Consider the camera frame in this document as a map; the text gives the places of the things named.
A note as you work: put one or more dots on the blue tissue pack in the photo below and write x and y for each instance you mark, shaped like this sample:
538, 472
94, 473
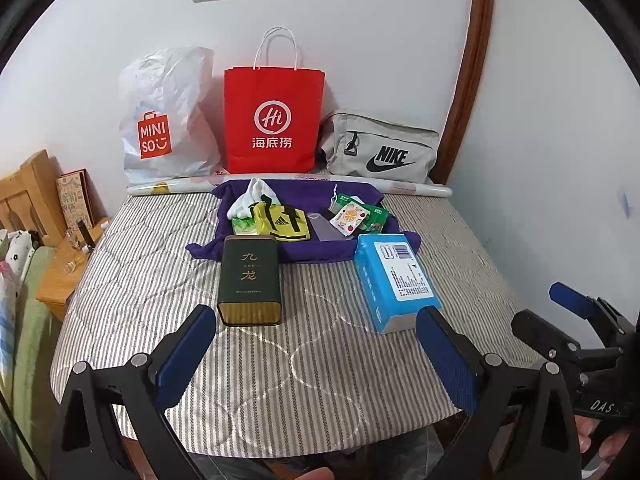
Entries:
385, 285

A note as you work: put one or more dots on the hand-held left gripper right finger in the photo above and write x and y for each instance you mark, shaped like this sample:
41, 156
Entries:
445, 355

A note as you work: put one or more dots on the person's left hand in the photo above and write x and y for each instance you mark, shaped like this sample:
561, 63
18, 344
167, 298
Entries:
315, 475

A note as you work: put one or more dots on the patterned brown box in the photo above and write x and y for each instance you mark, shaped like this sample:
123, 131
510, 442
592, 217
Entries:
75, 200

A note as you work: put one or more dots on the red paper shopping bag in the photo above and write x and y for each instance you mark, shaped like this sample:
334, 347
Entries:
275, 90

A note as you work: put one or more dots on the yellow sports bag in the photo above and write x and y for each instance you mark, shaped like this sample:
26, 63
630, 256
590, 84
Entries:
290, 220

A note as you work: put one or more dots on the wooden nightstand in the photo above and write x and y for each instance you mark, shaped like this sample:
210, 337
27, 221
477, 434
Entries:
55, 285

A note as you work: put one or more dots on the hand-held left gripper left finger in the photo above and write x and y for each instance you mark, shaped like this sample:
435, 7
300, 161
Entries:
182, 360

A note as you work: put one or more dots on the white pillow with black dots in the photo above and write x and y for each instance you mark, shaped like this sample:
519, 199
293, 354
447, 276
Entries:
17, 250

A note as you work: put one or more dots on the green tissue packet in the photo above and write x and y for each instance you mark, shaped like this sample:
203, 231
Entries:
245, 225

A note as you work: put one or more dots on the colourful striped pillow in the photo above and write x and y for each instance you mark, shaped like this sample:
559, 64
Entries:
6, 310

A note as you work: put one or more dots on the purple cloth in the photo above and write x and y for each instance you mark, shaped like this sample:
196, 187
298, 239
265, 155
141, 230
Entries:
310, 250

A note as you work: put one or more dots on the rolled printed poster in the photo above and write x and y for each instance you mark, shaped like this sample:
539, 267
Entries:
165, 187

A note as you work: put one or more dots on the dark green tea tin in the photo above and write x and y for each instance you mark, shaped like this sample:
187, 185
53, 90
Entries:
247, 280

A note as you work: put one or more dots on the brown wooden door frame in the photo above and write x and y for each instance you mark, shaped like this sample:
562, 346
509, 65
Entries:
475, 60

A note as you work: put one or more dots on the person's right hand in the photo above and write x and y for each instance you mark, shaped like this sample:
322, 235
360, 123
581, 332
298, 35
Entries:
584, 435

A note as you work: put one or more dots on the wooden headboard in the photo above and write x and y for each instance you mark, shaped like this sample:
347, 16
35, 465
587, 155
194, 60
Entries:
30, 195

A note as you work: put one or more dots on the clear plastic bag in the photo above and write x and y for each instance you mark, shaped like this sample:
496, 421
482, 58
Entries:
322, 230

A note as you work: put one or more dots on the white plastic shopping bag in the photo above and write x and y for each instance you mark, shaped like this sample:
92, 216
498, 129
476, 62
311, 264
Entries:
170, 90

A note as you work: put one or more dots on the striped quilted table cover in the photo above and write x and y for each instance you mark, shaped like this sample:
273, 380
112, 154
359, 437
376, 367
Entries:
150, 285

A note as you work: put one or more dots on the grey zip pouch bag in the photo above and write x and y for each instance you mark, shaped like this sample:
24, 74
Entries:
400, 135

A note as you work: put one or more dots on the pair of white gloves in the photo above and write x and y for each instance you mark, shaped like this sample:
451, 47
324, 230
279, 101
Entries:
255, 195

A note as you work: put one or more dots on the clear glass cup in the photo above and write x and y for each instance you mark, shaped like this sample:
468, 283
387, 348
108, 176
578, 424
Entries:
70, 260

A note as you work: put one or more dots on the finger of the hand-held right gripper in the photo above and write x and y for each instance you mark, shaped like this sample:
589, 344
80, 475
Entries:
540, 332
570, 297

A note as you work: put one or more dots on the fruit print packet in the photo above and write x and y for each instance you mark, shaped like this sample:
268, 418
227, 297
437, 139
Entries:
350, 217

